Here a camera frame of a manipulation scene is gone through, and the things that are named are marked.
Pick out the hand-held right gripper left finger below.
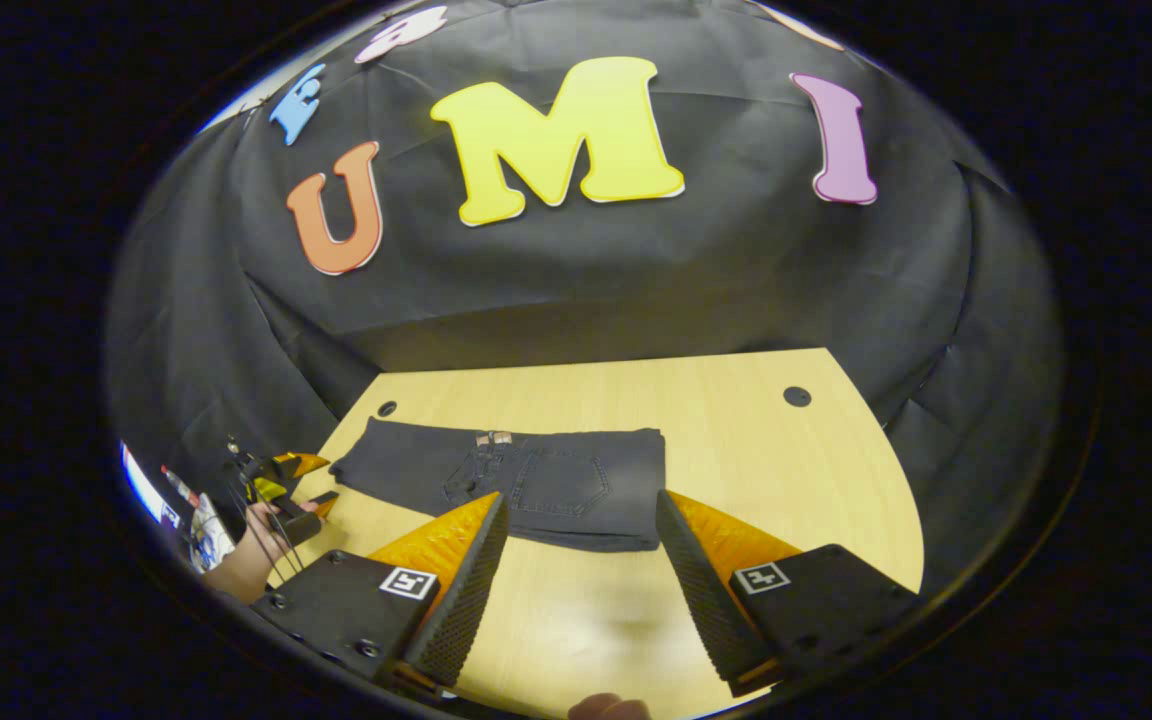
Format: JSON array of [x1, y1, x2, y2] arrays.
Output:
[[254, 490, 512, 696]]

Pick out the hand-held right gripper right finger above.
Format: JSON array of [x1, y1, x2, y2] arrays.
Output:
[[654, 488, 924, 699]]

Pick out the dark grey jeans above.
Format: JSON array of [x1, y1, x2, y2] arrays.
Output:
[[328, 416, 668, 554]]

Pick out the white printed sheet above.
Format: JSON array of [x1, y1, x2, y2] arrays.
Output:
[[158, 463, 237, 574]]

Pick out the bright screen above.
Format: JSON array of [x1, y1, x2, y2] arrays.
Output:
[[120, 440, 166, 527]]

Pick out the black backdrop cloth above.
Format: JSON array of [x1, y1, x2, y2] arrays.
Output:
[[106, 0, 1067, 601]]

